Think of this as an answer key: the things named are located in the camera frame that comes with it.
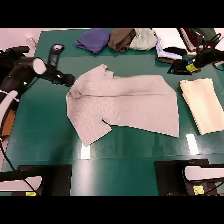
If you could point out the purple garment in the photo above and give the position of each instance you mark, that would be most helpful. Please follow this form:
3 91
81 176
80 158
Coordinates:
94 40

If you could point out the pale grey garment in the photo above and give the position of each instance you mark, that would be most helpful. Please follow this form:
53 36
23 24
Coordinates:
144 39

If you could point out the brown garment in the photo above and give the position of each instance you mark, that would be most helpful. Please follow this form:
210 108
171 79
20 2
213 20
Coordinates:
120 39

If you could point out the pale pink T-shirt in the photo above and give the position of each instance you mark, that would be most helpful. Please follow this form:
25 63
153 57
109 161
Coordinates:
133 103

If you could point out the dark red garment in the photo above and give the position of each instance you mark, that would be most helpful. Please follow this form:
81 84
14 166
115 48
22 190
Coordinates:
189 38

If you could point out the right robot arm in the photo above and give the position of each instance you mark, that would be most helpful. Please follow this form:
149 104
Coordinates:
208 56

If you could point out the white garment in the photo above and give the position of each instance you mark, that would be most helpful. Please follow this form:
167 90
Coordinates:
168 37

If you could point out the cream folded garment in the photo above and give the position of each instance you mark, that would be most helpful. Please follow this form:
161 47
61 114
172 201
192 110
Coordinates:
203 105

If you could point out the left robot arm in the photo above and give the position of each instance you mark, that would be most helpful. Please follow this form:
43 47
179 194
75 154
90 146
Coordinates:
20 71

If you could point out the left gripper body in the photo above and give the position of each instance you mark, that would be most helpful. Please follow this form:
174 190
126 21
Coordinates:
62 77

